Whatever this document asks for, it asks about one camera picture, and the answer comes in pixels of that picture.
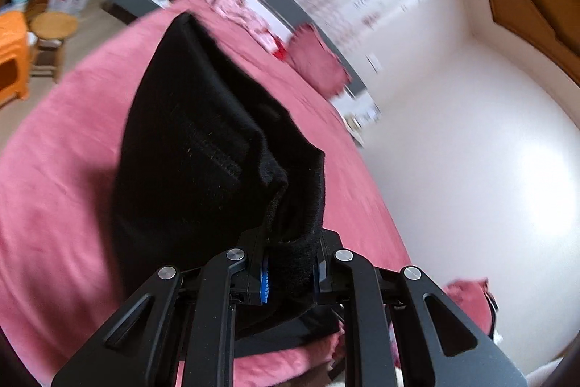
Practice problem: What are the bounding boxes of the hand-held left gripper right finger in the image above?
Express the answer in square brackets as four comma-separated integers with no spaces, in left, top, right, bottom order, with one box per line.
[312,228,529,387]

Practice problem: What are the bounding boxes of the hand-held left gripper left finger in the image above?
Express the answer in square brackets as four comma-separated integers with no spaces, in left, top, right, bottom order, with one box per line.
[52,228,273,387]

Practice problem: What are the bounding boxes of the black embroidered pants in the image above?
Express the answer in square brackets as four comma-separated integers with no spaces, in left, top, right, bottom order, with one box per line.
[111,12,343,358]

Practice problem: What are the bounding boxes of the pink cloth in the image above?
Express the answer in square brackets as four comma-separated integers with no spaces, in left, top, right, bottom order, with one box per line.
[442,277,494,338]

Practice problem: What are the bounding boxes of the white floral nightstand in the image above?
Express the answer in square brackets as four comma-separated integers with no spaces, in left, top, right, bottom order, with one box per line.
[331,90,381,147]

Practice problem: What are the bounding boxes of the red ruffled pillow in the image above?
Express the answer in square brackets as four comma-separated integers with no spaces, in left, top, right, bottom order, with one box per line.
[287,23,354,98]

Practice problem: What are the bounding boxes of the pink fleece blanket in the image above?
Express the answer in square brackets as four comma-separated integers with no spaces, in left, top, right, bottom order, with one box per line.
[0,0,411,387]

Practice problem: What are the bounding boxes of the pink floral clothes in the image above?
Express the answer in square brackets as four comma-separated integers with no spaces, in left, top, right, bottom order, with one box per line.
[199,0,284,52]

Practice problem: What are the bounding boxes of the round wooden stool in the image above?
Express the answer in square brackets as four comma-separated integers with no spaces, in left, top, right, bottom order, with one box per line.
[28,12,79,83]

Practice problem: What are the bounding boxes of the orange plastic stool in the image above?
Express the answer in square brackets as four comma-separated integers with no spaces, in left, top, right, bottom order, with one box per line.
[0,12,32,107]

